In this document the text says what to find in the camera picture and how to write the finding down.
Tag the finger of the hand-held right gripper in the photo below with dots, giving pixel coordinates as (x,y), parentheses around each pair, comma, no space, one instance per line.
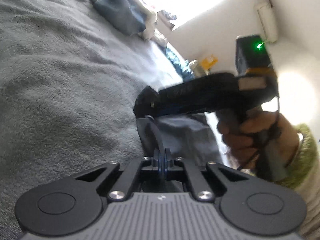
(148,102)

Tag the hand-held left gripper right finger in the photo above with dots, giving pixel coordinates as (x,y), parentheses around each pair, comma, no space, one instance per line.
(168,160)

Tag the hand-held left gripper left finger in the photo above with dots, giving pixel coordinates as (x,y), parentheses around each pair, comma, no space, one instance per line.
(158,160)

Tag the dark navy pants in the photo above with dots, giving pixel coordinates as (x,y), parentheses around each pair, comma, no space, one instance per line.
(185,135)

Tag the person's right hand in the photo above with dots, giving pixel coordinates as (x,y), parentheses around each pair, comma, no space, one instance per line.
(237,142)

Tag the yellow box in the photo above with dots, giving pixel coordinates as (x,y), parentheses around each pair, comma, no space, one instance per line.
(208,63)

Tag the light blue garment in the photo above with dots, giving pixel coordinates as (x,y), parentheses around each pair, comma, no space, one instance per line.
(177,60)

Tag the cardboard box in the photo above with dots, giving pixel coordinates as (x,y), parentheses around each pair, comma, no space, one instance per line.
(167,17)

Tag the white wall pipe cover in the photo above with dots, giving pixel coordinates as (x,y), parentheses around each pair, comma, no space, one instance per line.
(268,22)

